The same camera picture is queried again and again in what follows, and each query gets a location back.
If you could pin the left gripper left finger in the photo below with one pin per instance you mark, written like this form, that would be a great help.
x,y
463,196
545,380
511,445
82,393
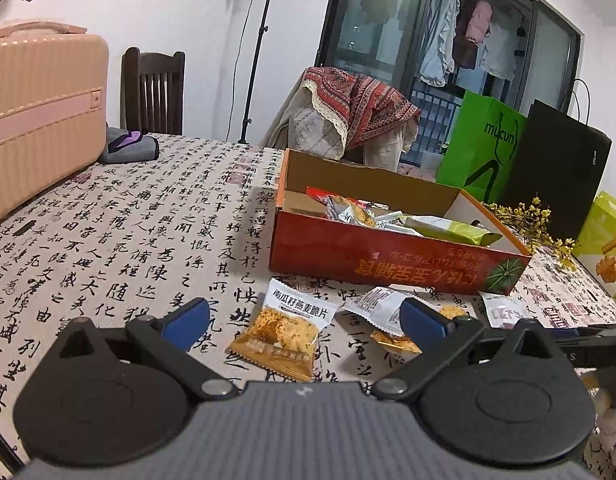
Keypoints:
x,y
105,396

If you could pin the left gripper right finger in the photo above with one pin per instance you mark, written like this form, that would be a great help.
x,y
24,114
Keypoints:
x,y
499,398

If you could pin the white silver snack packet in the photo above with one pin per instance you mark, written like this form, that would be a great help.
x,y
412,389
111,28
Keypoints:
x,y
502,312

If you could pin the pumpkin seed oat crisp packet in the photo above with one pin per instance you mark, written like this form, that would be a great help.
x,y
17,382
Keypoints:
x,y
284,335

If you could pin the yellow dried flower branch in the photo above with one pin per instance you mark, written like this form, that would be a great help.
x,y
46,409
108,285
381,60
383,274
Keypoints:
x,y
531,223

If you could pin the white orange snack packet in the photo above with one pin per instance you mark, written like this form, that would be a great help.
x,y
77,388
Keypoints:
x,y
383,309

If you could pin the green snack packet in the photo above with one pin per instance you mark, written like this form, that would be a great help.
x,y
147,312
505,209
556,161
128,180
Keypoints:
x,y
450,230

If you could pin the black paper bag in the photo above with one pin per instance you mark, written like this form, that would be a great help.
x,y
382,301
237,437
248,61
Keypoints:
x,y
560,161

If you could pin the calligraphy print tablecloth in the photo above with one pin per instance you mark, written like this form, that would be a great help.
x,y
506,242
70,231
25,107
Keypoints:
x,y
119,241

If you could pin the green mucun paper bag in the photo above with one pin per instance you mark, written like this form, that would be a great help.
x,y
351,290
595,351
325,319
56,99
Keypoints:
x,y
482,148

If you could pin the red cardboard snack box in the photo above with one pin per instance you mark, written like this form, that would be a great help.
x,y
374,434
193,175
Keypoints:
x,y
305,242

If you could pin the grey purple pouch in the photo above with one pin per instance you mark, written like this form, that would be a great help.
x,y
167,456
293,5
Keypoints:
x,y
126,146

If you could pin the dark wooden chair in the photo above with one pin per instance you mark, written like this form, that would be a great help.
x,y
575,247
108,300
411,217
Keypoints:
x,y
152,91

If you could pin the pink hard suitcase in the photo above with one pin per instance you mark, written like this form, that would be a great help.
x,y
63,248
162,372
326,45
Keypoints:
x,y
53,82

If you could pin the chair with red patterned cloth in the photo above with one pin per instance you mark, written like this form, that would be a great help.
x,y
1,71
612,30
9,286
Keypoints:
x,y
331,113

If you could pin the hanging clothes on balcony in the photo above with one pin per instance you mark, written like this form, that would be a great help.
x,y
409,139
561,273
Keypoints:
x,y
470,34

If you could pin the studio light on stand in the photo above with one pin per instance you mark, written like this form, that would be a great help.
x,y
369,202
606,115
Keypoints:
x,y
262,30

